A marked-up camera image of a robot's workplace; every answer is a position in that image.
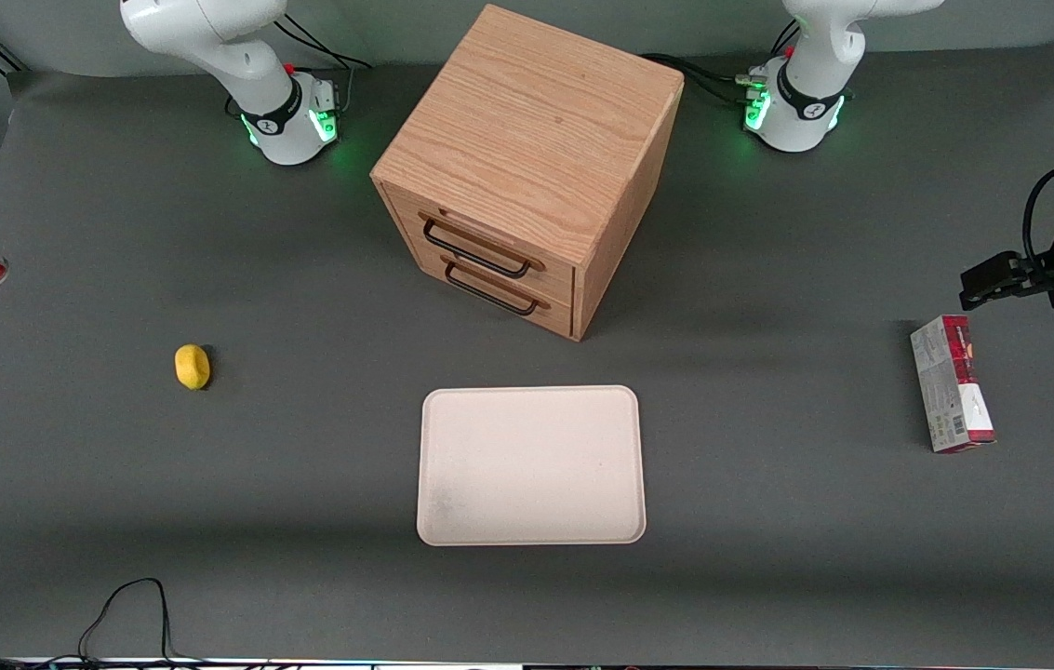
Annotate beige plastic tray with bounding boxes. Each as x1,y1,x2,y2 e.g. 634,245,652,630
416,384,647,547

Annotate grey and red carton box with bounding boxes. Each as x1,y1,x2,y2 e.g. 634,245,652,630
909,315,998,455

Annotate grey table mat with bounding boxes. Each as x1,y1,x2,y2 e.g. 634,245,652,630
0,35,1054,667

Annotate wooden drawer front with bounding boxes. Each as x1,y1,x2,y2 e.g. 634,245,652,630
381,182,578,301
404,244,576,340

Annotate wooden drawer cabinet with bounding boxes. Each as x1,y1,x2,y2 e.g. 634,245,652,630
369,3,687,343

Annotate yellow lemon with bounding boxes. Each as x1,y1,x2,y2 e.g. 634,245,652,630
174,343,212,392

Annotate black left arm base cables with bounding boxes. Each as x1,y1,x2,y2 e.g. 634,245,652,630
640,17,803,109

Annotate black wire drawer handle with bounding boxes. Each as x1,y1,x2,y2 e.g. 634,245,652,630
443,260,540,317
420,215,533,280

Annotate thin black cable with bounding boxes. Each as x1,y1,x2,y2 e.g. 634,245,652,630
0,577,278,670

